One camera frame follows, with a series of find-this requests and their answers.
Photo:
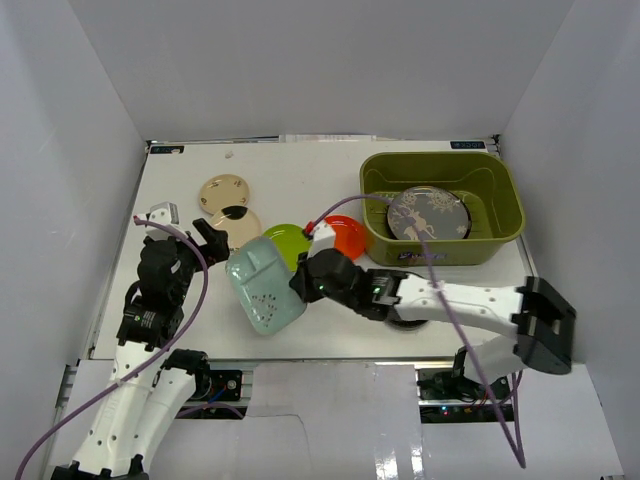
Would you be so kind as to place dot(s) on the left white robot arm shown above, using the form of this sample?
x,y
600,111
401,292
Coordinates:
x,y
150,379

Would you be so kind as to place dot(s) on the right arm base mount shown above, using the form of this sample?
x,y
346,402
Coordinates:
x,y
445,398

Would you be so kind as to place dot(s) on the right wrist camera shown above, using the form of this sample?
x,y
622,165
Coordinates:
x,y
322,237

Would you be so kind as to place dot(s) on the blue corner label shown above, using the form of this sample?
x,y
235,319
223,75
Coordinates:
x,y
467,145
166,149

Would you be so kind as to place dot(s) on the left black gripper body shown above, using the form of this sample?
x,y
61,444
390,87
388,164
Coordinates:
x,y
201,245

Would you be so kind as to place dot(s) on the grey reindeer pattern plate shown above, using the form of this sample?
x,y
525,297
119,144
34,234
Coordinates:
x,y
430,213

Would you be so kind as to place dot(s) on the cream plate with black spot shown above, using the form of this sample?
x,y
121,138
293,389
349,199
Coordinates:
x,y
239,222

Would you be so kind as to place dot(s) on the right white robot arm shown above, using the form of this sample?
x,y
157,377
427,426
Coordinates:
x,y
503,330

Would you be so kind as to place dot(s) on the olive green plastic bin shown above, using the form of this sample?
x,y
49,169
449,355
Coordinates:
x,y
482,181

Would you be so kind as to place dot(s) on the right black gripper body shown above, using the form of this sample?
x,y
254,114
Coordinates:
x,y
313,290

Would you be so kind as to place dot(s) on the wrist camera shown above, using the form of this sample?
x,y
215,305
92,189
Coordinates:
x,y
164,213
322,237

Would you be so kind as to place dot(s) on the right blue corner label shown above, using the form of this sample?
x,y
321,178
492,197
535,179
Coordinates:
x,y
467,145

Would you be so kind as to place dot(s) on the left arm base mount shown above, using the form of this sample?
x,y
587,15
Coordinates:
x,y
218,385

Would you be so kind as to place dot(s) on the light blue rectangular dish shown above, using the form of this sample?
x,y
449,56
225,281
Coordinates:
x,y
260,279

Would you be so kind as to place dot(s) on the lime green plate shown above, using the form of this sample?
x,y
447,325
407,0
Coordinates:
x,y
289,241

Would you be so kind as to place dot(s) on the glossy black plate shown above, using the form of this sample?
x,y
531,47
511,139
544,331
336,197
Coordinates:
x,y
402,325

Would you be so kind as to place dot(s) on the beige plate with small marks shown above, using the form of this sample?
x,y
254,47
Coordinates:
x,y
223,191

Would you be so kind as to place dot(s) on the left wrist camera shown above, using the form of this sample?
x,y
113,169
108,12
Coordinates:
x,y
164,213

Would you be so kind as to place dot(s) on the left blue corner label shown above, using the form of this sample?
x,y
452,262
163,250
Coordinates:
x,y
166,149

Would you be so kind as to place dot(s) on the orange plate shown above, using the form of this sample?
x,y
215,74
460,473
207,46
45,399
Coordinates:
x,y
350,235

